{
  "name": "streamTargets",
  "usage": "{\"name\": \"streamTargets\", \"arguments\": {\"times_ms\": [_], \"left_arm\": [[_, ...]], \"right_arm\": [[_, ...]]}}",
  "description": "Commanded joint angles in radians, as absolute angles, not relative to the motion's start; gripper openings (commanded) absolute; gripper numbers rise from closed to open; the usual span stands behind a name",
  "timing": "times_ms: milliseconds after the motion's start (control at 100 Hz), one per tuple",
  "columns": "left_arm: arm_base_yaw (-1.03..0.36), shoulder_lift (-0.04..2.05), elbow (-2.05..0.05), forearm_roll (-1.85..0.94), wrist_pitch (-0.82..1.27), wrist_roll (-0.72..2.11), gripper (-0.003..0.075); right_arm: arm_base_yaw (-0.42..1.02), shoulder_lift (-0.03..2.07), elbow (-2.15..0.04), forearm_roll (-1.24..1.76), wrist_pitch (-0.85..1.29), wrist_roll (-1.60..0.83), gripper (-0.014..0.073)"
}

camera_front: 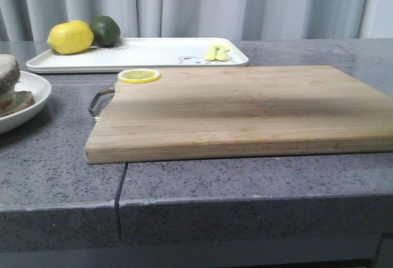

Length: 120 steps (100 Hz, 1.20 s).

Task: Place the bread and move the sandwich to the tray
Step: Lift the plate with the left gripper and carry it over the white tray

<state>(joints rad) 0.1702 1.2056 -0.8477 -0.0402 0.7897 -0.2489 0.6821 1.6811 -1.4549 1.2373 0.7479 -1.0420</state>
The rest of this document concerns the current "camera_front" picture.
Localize white round plate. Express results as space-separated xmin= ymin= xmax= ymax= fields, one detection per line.
xmin=1 ymin=71 xmax=52 ymax=133

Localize white bread slice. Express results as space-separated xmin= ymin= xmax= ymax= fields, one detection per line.
xmin=0 ymin=54 xmax=20 ymax=95

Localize white rectangular tray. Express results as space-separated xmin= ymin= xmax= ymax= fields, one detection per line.
xmin=26 ymin=37 xmax=249 ymax=74

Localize wooden cutting board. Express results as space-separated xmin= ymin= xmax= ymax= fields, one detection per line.
xmin=85 ymin=66 xmax=392 ymax=164

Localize pale green clip pieces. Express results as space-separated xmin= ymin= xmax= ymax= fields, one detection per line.
xmin=204 ymin=44 xmax=230 ymax=61

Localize yellow lemon slice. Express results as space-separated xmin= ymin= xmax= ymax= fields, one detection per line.
xmin=118 ymin=68 xmax=161 ymax=84

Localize grey curtain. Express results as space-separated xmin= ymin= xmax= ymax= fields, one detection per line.
xmin=1 ymin=0 xmax=392 ymax=41

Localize green lime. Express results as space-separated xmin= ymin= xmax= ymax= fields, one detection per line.
xmin=90 ymin=15 xmax=121 ymax=47

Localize whole yellow lemon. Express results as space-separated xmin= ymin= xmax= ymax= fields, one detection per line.
xmin=47 ymin=20 xmax=94 ymax=55

